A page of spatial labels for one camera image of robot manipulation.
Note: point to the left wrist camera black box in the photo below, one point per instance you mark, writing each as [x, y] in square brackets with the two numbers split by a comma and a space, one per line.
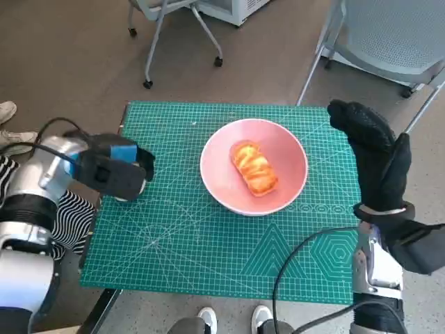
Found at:
[107, 177]

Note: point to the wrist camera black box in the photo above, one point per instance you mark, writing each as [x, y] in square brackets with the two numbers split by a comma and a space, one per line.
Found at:
[107, 177]
[420, 247]

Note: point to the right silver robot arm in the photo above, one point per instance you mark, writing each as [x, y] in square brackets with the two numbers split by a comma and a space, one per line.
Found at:
[365, 264]

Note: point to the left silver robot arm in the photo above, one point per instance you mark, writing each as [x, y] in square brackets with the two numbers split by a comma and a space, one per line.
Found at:
[28, 215]

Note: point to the white cabinet appliance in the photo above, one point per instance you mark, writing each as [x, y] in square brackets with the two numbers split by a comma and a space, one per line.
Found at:
[236, 10]

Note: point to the right robot hand, black glove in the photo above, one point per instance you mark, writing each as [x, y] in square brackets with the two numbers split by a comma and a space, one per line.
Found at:
[379, 174]

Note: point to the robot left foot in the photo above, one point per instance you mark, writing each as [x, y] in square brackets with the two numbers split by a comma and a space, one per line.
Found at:
[207, 318]

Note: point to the grey mesh seat chair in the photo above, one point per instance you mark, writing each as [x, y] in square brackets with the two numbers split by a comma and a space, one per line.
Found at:
[393, 35]

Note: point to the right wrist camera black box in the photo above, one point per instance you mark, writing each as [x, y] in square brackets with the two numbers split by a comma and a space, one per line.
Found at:
[420, 247]

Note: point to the person's white shoe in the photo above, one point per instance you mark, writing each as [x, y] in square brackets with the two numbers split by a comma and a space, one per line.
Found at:
[17, 139]
[7, 111]

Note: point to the pink bowl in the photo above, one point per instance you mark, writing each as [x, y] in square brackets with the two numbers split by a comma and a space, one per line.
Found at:
[219, 167]

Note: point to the green cutting mat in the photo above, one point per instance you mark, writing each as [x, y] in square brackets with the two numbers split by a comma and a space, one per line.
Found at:
[174, 243]

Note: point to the long orange toy bread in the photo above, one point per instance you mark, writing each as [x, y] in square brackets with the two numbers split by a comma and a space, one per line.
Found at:
[253, 167]

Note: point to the black table frame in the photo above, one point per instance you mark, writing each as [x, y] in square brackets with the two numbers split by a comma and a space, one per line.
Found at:
[101, 309]

